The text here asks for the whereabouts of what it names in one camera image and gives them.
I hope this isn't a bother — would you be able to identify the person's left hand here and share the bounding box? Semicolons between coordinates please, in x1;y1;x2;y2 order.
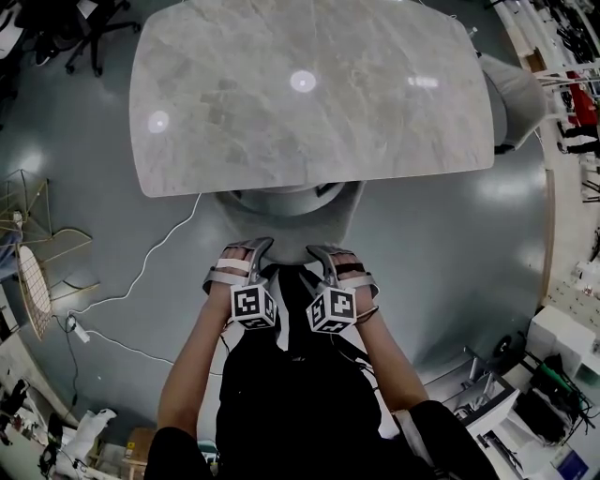
216;246;258;286

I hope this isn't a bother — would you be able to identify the grey chair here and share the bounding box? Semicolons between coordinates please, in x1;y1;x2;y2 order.
477;52;549;156
211;180;368;267

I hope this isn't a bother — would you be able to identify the black mesh office chair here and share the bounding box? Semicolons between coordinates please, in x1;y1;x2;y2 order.
27;0;142;79

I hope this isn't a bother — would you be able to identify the person's right forearm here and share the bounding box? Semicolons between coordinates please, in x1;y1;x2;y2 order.
352;299;430;409

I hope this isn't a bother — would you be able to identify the rack of dark shoes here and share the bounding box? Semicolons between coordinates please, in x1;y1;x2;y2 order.
547;0;600;65

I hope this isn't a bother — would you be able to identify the white plastic bag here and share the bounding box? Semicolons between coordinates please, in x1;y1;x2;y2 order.
69;407;118;463

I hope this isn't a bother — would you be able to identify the person's left forearm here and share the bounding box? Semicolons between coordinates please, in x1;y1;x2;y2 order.
157;282;235;430

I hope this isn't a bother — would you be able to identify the white power cable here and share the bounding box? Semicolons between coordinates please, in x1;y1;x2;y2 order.
83;327;175;366
67;191;203;314

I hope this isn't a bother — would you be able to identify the person's right hand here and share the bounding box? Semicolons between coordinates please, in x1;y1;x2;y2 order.
332;250;375;286

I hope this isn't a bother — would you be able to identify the grey marble table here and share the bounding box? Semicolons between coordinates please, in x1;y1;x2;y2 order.
128;0;496;199

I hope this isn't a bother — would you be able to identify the white desk with metal frame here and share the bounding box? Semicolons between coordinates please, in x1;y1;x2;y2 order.
449;345;521;440

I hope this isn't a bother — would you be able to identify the small black wheel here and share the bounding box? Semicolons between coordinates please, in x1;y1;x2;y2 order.
492;334;516;361

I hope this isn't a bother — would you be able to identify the oval wire grid panel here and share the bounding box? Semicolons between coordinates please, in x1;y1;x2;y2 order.
16;243;53;341

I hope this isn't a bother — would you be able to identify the brown cardboard box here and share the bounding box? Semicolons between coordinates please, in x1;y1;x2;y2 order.
122;426;158;480

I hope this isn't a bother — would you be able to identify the gold wire frame stand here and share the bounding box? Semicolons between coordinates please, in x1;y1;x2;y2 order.
0;167;102;301

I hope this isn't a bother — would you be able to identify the white power strip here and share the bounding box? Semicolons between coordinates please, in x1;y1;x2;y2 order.
65;314;91;344

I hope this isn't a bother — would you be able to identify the blue box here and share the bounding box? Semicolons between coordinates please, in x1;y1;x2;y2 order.
554;447;593;480

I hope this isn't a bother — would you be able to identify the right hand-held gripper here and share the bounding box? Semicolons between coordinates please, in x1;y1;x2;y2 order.
305;246;380;335

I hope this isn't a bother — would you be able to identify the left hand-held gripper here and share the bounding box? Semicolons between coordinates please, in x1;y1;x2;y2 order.
202;236;279;331

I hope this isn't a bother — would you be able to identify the white storage cabinet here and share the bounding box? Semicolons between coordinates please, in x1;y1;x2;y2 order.
527;304;600;376

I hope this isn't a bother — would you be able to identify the black equipment pile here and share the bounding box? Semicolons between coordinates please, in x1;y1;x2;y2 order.
529;353;592;442

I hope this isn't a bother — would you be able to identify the person's black clothing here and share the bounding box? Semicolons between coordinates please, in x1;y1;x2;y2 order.
147;262;493;480

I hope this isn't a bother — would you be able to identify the white box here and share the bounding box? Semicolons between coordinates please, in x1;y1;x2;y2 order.
0;7;25;56

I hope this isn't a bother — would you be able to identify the red cloth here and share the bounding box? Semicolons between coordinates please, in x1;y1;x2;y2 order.
564;69;600;128

